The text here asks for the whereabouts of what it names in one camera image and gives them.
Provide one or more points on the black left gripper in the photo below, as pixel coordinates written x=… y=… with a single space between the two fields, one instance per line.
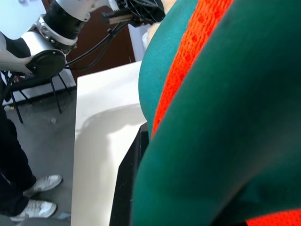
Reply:
x=145 y=11

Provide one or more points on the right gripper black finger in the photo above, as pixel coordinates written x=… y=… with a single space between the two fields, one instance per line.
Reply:
x=124 y=188

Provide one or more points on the green and orange backpack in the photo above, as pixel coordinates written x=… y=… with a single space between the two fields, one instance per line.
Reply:
x=223 y=117

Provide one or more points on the beige plush toy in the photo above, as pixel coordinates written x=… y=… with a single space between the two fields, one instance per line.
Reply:
x=150 y=35

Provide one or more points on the brown wooden door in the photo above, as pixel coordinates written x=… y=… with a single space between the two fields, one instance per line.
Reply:
x=105 y=56

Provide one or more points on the white sneaker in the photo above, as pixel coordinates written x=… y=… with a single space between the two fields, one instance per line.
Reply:
x=47 y=182
x=37 y=209

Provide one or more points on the person's black trouser leg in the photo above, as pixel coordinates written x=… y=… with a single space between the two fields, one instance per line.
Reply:
x=11 y=160

